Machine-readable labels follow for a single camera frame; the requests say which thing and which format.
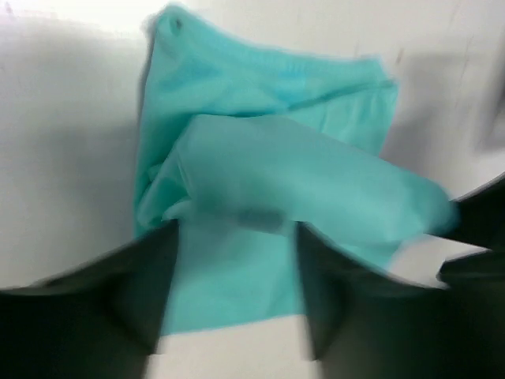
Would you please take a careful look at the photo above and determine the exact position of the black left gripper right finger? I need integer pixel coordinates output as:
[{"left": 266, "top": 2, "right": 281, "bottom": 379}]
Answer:
[{"left": 296, "top": 224, "right": 504, "bottom": 378}]

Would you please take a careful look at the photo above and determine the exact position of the green t-shirt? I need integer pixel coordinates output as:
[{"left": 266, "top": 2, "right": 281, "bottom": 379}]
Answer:
[{"left": 133, "top": 5, "right": 458, "bottom": 335}]

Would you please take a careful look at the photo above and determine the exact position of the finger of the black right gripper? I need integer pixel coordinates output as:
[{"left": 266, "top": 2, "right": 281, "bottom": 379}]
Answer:
[{"left": 437, "top": 174, "right": 504, "bottom": 287}]

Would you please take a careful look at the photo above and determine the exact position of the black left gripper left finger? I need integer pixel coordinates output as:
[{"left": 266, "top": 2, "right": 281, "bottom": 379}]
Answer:
[{"left": 1, "top": 223, "right": 179, "bottom": 378}]

